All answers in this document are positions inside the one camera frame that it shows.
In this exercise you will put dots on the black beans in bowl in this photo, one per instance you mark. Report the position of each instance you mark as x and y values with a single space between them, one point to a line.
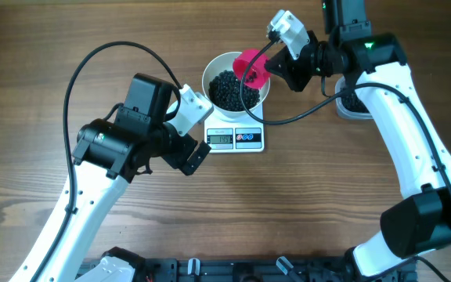
224 92

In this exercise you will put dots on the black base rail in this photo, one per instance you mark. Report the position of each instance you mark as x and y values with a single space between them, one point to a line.
173 270

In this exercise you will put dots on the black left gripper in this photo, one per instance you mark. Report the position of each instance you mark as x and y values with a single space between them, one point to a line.
177 158

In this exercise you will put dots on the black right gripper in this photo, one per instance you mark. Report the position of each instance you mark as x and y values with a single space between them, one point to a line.
283 63

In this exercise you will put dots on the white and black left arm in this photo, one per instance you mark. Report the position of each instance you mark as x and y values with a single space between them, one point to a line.
153 121

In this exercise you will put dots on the clear plastic container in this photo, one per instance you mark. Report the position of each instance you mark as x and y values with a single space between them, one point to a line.
344 112

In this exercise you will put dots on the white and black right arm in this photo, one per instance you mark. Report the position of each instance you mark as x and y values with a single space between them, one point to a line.
374 68

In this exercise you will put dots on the black beans in scoop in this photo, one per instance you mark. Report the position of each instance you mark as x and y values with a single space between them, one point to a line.
253 76

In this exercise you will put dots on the white bowl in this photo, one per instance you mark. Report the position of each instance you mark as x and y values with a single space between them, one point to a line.
236 62

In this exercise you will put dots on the black beans in container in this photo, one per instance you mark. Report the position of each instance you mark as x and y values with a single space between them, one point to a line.
352 103

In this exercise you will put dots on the white digital kitchen scale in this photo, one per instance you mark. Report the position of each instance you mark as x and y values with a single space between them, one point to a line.
233 133

